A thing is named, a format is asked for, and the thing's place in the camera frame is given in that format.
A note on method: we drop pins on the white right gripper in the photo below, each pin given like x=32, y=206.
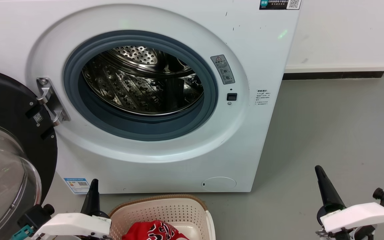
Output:
x=358, y=216

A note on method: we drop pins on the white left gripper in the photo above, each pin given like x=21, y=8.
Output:
x=75, y=225

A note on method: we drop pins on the red patterned garment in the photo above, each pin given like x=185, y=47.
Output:
x=148, y=231

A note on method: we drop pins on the cream perforated laundry basket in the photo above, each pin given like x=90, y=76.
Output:
x=165, y=208

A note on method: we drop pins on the black washing machine door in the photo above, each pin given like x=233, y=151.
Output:
x=5, y=100

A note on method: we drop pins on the blue energy label sticker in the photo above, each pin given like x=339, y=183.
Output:
x=77, y=185

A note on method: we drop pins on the white front-load washing machine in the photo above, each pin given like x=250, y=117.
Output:
x=145, y=166

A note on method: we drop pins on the grey rubber door gasket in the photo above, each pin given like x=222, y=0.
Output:
x=145, y=128

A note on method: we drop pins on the chrome door hinge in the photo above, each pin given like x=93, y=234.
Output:
x=50, y=100

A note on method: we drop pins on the round drain filter cover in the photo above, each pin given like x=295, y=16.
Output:
x=218, y=184

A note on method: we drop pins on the white text label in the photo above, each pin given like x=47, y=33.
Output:
x=263, y=97

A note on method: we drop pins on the perforated stainless steel drum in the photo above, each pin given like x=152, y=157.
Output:
x=132, y=86

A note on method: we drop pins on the grey warning label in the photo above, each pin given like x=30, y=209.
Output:
x=223, y=69

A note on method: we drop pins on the black QR code sticker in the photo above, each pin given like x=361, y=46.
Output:
x=278, y=4

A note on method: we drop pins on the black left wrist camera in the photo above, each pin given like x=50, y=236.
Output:
x=33, y=216

